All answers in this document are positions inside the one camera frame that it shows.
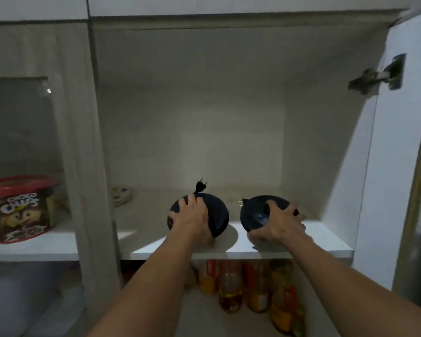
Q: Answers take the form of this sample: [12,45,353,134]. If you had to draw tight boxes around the person's left hand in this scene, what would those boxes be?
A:
[167,194,215,242]

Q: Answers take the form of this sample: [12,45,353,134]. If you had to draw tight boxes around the person's right hand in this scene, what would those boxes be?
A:
[247,200,307,242]

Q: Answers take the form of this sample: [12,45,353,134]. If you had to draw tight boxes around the black round kettle base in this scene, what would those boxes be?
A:
[240,195,299,233]
[167,178,230,238]

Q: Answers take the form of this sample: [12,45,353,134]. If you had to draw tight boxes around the polka dot plates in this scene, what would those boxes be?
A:
[111,187,135,207]

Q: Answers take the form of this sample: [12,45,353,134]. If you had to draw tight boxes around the person's right forearm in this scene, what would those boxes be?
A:
[280,234,421,337]

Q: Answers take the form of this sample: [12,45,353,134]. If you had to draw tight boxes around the white upper cabinet door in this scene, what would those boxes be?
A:
[87,0,421,17]
[0,0,89,22]

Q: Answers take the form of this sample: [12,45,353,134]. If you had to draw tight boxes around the person's left forearm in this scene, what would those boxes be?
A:
[86,234,218,337]

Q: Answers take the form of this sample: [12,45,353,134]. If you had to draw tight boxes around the wood frame glass cabinet door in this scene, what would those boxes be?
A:
[0,21,122,337]
[350,7,421,306]

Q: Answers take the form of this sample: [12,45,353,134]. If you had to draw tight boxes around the red lid cereal tub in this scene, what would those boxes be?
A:
[0,174,57,244]

